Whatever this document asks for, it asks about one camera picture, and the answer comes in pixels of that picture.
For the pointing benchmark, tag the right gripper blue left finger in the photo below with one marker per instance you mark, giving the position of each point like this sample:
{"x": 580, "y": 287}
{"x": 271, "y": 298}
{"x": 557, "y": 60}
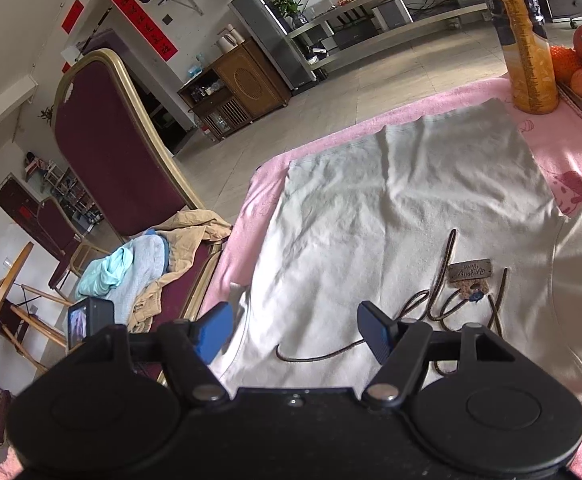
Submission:
{"x": 211, "y": 332}

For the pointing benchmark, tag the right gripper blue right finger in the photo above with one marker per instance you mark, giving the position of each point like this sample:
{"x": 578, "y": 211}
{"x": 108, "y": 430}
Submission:
{"x": 400, "y": 348}

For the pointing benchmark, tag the grey white t-shirt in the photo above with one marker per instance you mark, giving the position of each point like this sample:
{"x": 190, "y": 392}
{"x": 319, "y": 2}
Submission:
{"x": 453, "y": 204}

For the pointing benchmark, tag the light blue knit sweater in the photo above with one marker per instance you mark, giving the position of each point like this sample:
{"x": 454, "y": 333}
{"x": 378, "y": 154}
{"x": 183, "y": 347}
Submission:
{"x": 150, "y": 261}

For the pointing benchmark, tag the tan beige jacket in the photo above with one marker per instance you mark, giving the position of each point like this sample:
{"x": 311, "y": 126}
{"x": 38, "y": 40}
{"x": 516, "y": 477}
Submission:
{"x": 185, "y": 231}

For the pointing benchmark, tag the turquoise garment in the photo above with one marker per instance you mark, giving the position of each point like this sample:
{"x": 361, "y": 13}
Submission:
{"x": 104, "y": 274}

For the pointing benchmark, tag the maroon chair by table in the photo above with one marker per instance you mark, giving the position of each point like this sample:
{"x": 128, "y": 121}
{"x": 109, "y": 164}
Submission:
{"x": 74, "y": 251}

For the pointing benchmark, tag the maroon gold banquet chair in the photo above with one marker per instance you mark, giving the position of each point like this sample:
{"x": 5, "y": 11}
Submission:
{"x": 108, "y": 140}

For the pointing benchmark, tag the shoe rack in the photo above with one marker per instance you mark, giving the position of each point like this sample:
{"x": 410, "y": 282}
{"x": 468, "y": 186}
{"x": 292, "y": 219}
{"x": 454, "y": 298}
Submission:
{"x": 63, "y": 185}

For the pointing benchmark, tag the round wooden table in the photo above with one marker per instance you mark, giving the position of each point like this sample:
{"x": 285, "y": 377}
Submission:
{"x": 21, "y": 310}

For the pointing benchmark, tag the wooden cabinet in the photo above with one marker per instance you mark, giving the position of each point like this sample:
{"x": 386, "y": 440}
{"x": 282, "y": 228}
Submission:
{"x": 236, "y": 90}

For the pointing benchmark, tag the silver tower speaker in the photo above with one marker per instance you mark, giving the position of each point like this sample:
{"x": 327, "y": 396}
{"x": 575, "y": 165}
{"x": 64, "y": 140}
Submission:
{"x": 270, "y": 31}

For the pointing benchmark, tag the orange fruit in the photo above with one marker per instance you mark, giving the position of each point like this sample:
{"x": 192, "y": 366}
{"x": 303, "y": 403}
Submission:
{"x": 565, "y": 63}

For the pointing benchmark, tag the grey tv shelf unit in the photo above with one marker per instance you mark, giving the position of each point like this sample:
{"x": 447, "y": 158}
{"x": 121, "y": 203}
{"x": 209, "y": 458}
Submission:
{"x": 351, "y": 30}

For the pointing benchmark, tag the potted green plant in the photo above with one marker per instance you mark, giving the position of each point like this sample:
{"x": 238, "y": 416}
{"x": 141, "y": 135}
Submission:
{"x": 289, "y": 9}

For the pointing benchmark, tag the orange juice bottle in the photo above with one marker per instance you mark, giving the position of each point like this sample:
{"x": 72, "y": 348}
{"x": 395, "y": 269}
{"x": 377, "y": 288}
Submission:
{"x": 520, "y": 27}

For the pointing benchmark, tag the small action camera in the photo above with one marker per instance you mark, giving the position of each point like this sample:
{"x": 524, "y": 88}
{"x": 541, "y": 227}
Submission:
{"x": 86, "y": 318}

